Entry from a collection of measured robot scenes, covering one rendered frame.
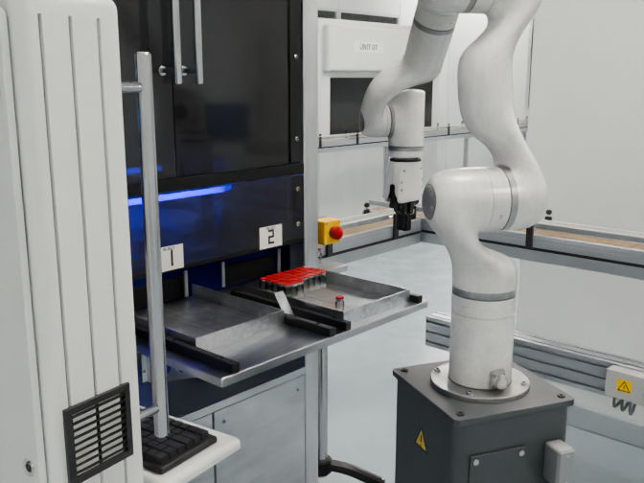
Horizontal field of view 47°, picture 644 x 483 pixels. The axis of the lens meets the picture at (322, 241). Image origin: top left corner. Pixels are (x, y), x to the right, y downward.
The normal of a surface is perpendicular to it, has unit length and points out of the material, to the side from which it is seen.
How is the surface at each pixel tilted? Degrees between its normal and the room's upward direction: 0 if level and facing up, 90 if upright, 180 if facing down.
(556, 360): 90
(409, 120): 90
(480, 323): 90
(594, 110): 90
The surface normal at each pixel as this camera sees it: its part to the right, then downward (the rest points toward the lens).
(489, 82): -0.08, 0.07
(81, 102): 0.84, 0.11
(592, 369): -0.67, 0.16
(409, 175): 0.69, 0.16
